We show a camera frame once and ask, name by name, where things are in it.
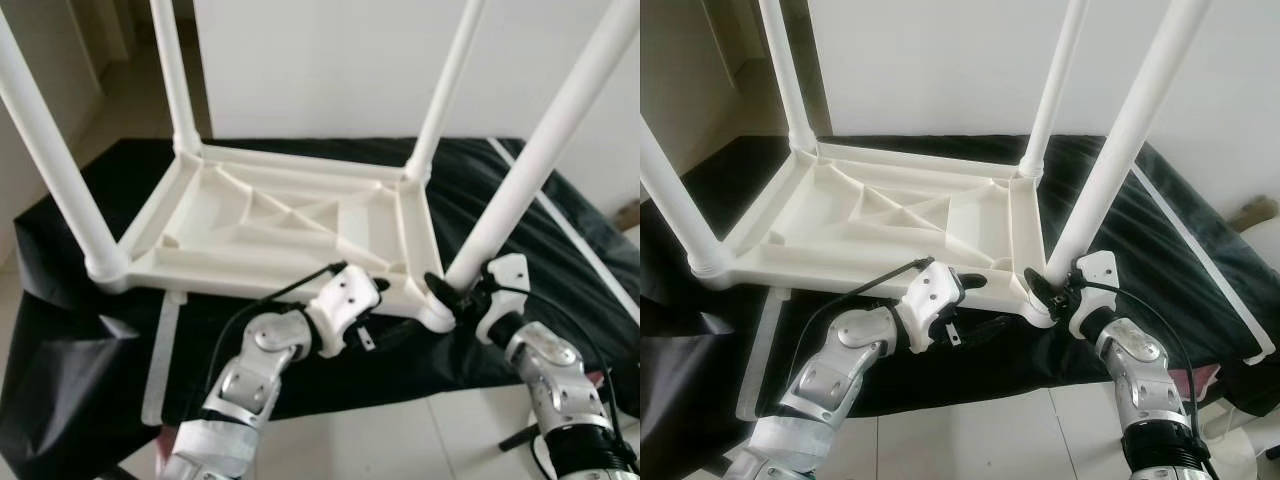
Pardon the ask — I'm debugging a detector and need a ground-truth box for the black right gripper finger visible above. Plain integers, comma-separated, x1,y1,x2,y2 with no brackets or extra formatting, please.
424,272,467,313
1023,267,1062,308

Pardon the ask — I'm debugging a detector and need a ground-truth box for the white plastic table top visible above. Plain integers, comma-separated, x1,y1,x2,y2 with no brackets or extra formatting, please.
88,140,457,333
690,140,1057,329

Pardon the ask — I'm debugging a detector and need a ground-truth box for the black tablecloth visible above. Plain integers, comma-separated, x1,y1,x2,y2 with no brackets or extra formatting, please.
0,137,641,480
640,135,1280,480

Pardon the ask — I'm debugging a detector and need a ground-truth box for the white tape strip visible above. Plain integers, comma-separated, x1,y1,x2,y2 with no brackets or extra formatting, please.
488,138,641,323
141,291,187,427
734,289,792,422
1130,163,1277,367

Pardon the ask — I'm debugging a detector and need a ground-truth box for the black metal table leg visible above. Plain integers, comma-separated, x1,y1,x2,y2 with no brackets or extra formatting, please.
499,424,543,452

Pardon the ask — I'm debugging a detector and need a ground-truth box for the pink rounded object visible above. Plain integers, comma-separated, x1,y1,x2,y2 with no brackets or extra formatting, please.
1184,364,1227,397

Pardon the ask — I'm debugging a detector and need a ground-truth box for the white rounded object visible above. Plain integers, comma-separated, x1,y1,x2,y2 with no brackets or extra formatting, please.
1250,222,1280,264

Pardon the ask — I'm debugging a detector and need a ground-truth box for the white floor fan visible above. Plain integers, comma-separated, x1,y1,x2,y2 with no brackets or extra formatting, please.
1200,400,1280,480

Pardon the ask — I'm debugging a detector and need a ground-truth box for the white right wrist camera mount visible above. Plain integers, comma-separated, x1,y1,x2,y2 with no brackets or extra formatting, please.
477,254,532,347
1067,250,1120,342

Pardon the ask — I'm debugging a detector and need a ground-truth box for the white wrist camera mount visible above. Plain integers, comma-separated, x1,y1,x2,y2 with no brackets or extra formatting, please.
1067,250,1120,342
305,265,383,359
897,262,967,354
477,254,532,347

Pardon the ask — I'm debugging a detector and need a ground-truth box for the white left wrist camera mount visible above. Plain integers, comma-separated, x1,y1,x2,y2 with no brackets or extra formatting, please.
897,262,967,354
305,265,383,359

